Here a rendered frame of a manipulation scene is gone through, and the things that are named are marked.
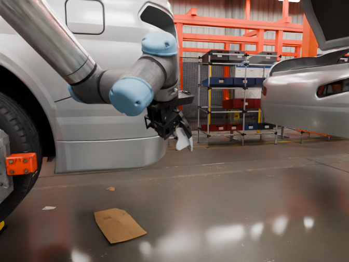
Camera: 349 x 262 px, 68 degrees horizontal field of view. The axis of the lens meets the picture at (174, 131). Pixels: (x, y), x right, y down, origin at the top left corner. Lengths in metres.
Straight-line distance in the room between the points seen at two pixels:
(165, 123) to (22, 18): 0.38
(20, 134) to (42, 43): 0.74
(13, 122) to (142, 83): 0.81
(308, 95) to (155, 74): 2.10
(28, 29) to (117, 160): 0.92
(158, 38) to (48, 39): 0.21
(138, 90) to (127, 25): 0.87
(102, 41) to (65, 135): 0.47
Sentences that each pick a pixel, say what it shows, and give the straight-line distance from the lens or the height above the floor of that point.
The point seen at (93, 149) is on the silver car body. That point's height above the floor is 0.85.
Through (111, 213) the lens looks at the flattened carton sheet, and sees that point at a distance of 2.60.
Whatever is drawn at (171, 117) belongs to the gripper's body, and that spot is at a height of 1.06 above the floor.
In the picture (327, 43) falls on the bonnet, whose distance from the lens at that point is 3.99.
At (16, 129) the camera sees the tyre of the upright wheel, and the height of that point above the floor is 0.98.
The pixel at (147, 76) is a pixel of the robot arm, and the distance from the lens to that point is 0.52.
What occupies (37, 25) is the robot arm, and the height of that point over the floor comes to 1.24.
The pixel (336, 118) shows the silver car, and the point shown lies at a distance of 2.42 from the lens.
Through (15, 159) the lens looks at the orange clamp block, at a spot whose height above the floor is 0.88.
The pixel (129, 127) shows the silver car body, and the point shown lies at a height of 0.96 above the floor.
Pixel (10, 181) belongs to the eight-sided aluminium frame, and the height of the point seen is 0.78.
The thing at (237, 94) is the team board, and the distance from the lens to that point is 6.52.
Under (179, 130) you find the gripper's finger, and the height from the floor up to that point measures 1.02.
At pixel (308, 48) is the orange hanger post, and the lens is 4.64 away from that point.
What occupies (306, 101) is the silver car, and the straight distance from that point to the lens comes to 2.55.
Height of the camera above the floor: 1.13
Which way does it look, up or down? 8 degrees down
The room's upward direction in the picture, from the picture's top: straight up
